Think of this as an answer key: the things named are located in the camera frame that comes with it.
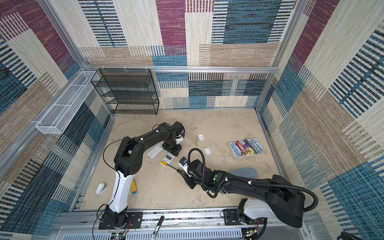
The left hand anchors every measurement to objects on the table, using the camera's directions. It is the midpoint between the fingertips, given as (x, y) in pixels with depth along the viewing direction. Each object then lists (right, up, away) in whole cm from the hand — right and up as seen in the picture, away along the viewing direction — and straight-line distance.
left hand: (174, 153), depth 98 cm
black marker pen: (-4, -30, -26) cm, 40 cm away
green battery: (+14, +6, +4) cm, 16 cm away
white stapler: (-37, -16, -16) cm, 44 cm away
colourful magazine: (+47, +4, -1) cm, 47 cm away
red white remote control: (-4, -3, -5) cm, 7 cm away
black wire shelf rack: (-36, +45, +10) cm, 58 cm away
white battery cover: (+18, +9, +5) cm, 21 cm away
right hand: (+9, -9, -17) cm, 21 cm away
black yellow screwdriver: (+7, -8, -17) cm, 20 cm away
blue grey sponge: (+42, -8, -12) cm, 44 cm away
